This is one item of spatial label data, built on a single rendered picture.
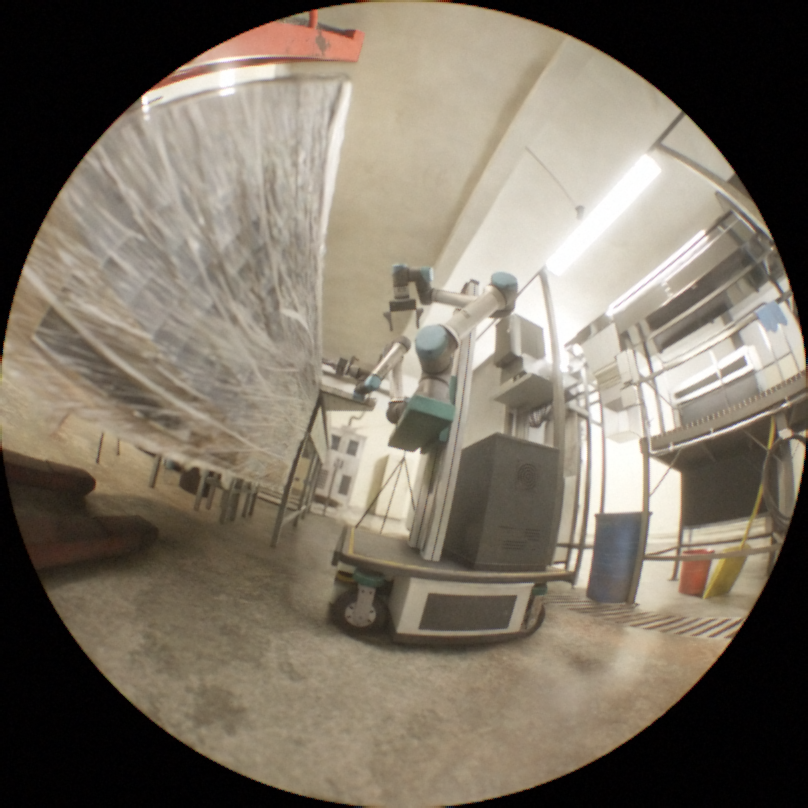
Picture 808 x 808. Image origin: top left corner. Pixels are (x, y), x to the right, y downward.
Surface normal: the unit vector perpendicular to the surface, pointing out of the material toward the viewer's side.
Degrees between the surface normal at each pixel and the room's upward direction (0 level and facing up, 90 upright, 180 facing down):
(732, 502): 90
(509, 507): 90
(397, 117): 180
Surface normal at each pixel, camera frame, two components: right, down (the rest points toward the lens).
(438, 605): 0.18, -0.34
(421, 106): -0.22, 0.90
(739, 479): -0.94, -0.30
